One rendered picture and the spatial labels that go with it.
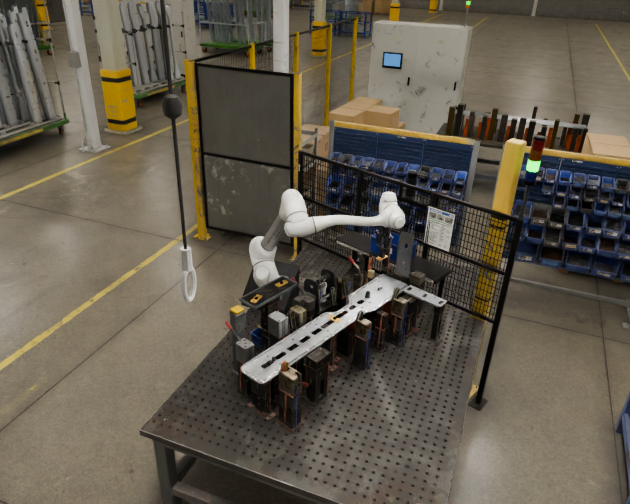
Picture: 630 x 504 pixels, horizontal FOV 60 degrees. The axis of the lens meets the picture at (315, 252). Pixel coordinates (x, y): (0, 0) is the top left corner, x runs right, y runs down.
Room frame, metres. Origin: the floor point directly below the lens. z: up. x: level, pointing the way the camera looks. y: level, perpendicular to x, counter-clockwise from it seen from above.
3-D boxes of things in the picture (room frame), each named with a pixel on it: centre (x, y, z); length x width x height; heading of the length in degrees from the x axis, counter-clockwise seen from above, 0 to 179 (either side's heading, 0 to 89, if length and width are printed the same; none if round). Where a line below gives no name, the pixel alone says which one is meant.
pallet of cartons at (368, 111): (7.97, -0.73, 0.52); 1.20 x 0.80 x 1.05; 156
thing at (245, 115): (5.49, 0.76, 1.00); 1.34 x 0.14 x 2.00; 69
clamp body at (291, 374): (2.18, 0.10, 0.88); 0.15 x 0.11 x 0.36; 50
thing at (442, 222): (3.46, -0.87, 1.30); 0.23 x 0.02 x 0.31; 50
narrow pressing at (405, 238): (3.29, -0.62, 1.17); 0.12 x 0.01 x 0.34; 50
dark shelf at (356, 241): (3.56, -0.56, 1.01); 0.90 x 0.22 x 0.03; 50
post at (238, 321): (2.59, 0.44, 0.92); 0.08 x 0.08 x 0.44; 50
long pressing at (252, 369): (2.72, -0.13, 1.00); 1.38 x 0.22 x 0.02; 140
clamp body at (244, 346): (2.40, 0.37, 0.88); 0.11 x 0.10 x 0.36; 50
